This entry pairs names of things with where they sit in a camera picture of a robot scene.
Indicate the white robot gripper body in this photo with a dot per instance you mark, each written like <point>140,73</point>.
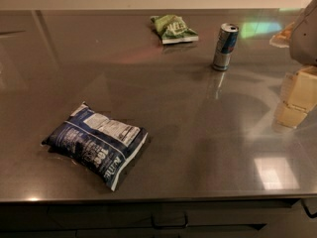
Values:
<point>305,34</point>

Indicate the blue chip bag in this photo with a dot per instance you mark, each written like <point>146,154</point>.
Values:
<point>104,145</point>

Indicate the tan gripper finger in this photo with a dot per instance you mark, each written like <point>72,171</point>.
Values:
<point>282,38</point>
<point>298,96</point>

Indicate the black right drawer handle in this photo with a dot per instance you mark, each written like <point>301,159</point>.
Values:
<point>307,210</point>

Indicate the black drawer handle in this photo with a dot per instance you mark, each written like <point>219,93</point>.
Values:
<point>307,210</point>
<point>169,225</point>

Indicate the silver blue redbull can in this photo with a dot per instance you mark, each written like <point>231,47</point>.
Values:
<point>227,38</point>

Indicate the green chip bag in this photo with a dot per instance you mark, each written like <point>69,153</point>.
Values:
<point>172,29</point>

